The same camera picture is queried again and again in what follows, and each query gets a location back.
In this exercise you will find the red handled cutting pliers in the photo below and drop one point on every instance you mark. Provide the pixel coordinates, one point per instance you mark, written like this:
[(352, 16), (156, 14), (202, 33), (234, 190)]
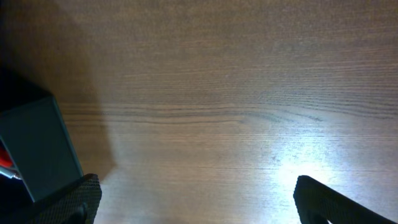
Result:
[(5, 160)]

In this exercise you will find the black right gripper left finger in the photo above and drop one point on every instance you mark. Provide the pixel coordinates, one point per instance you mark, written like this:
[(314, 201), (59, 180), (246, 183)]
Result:
[(77, 202)]

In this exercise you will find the black box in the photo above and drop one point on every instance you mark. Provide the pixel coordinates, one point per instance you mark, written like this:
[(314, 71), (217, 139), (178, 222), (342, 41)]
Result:
[(35, 136)]

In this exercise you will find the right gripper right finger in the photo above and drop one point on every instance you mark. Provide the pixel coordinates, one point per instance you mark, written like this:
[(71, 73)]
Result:
[(318, 204)]

